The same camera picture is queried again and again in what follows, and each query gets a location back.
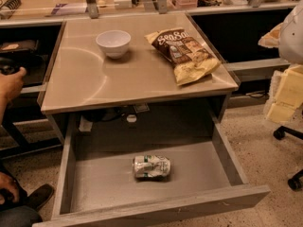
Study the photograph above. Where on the white bowl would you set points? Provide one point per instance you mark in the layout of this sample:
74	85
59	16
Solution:
114	43

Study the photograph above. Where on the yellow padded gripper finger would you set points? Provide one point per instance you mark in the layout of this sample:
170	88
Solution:
271	38
285	94

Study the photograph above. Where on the crushed 7up can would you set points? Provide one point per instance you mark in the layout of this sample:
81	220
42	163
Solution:
151	166

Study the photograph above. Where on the counter cabinet with top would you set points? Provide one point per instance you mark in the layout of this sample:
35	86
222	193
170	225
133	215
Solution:
83	78

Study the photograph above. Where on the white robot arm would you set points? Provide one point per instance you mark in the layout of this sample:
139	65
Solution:
291	36

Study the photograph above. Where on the person's lower hand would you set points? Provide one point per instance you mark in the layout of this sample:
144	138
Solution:
8	183

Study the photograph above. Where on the open grey wooden drawer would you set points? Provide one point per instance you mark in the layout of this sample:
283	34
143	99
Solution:
97	186

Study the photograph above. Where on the brown shoe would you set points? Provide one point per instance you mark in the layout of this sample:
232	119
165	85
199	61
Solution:
40	197

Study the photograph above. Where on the person's upper hand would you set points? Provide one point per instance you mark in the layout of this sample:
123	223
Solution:
11	85

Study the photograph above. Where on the sea salt chips bag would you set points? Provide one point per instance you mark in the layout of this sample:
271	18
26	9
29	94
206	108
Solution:
190	60

